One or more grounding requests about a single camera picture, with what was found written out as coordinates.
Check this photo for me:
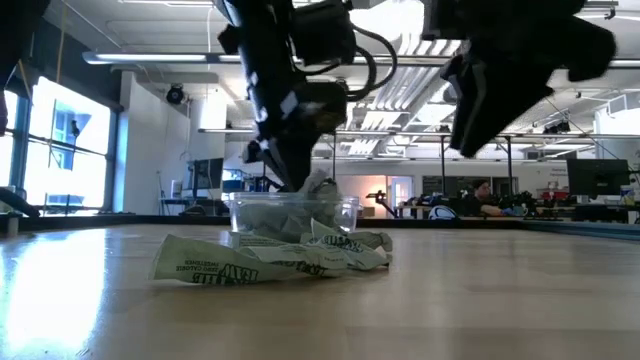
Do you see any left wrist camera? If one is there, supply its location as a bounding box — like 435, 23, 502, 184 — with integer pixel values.
294, 82, 350, 135

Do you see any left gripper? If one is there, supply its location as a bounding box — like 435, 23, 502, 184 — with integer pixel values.
233, 29, 322, 194

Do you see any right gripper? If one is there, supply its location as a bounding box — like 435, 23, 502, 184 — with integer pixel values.
420, 0, 587, 159

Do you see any black aluminium table frame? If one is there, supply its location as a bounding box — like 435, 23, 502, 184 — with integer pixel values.
0, 212, 640, 242

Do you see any white black helmet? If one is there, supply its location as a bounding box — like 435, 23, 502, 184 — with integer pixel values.
428, 204, 459, 221

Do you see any black computer monitor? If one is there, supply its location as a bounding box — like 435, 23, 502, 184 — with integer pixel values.
192, 157, 225, 191
566, 158, 630, 197

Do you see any person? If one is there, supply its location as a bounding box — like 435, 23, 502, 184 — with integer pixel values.
464, 178, 507, 218

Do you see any large window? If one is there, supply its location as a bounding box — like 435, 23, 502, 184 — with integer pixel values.
0, 74, 121, 216

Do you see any long ceiling tube light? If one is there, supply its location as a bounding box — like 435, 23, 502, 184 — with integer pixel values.
82, 49, 214, 66

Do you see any green white sweetener packet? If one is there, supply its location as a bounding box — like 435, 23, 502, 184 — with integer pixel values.
148, 233, 301, 287
299, 169, 342, 200
299, 198, 342, 231
349, 230, 395, 254
234, 232, 351, 279
309, 218, 394, 271

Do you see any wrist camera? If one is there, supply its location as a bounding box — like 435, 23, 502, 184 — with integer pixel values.
567, 17, 619, 84
294, 82, 350, 135

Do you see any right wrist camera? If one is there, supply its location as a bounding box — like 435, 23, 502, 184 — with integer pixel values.
567, 17, 619, 84

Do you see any round black speaker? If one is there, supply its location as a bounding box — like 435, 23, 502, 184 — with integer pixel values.
165, 83, 186, 105

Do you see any clear plastic container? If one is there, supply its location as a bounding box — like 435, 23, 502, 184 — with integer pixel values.
227, 192, 361, 236

